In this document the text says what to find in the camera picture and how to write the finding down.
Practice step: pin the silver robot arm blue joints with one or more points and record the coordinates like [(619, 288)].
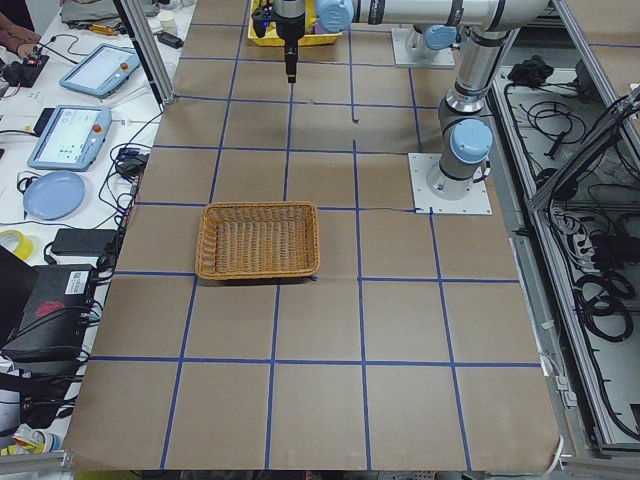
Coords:
[(491, 29)]

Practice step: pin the upper blue teach pendant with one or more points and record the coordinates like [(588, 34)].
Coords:
[(102, 72)]

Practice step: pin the light blue plate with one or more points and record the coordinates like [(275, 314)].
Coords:
[(54, 195)]

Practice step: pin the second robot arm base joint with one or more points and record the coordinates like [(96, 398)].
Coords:
[(430, 45)]

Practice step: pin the person hand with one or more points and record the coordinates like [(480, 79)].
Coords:
[(18, 40)]

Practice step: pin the yellow tape roll on desk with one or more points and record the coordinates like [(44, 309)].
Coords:
[(17, 243)]

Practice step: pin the blue teach pendant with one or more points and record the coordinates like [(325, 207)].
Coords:
[(71, 139), (102, 72)]

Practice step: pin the black computer box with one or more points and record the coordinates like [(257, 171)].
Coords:
[(56, 315)]

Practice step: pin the black power adapter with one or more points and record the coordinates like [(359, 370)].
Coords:
[(79, 242)]

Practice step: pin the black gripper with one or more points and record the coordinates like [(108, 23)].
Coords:
[(289, 30)]

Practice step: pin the aluminium frame post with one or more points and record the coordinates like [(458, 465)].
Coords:
[(139, 31)]

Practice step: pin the lower blue teach pendant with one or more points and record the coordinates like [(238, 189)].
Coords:
[(71, 139)]

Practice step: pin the brown wicker basket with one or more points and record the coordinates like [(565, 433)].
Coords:
[(258, 240)]

